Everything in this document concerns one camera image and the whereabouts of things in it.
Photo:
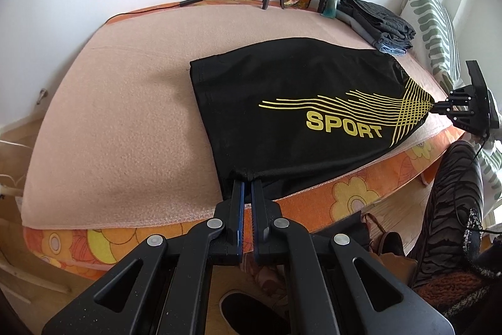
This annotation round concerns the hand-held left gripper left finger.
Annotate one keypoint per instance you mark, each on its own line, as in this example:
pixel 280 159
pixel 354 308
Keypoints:
pixel 240 209

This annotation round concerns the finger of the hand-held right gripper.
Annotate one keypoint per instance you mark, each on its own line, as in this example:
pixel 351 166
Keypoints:
pixel 455 98
pixel 459 117

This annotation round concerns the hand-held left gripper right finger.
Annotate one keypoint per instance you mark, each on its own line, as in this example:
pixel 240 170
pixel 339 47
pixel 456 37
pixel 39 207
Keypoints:
pixel 255 209

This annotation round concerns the black sport t-shirt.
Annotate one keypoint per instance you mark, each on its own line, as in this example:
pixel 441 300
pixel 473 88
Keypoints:
pixel 294 91

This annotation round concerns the folded blue jeans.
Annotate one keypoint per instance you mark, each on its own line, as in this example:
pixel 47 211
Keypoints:
pixel 392 44

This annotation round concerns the person's leg in striped trousers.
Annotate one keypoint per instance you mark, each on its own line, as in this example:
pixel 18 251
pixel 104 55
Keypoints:
pixel 451 201

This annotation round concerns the green striped white pillow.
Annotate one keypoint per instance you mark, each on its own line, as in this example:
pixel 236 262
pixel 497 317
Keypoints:
pixel 429 17

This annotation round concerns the orange floral mattress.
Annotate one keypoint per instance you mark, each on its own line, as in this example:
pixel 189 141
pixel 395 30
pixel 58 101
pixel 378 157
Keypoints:
pixel 353 193

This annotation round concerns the black shoe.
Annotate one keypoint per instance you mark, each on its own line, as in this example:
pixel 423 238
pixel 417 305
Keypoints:
pixel 251 313

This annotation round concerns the stack of folded clothes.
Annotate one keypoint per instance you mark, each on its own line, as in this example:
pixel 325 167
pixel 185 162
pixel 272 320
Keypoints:
pixel 376 15

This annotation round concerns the brown sandal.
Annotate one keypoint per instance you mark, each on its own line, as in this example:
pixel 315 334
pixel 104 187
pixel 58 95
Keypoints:
pixel 386 240

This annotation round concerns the pink fleece blanket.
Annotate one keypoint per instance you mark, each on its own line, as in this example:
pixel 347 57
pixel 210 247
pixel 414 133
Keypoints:
pixel 117 123

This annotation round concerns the teal figurine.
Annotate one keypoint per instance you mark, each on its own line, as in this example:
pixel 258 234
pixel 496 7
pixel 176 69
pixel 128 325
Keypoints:
pixel 330 7

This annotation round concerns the orange fuzzy slipper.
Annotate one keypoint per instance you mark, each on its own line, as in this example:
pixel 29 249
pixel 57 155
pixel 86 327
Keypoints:
pixel 451 288

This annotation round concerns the metal wall hook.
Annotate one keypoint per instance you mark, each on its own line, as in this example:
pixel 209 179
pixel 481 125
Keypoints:
pixel 40 95

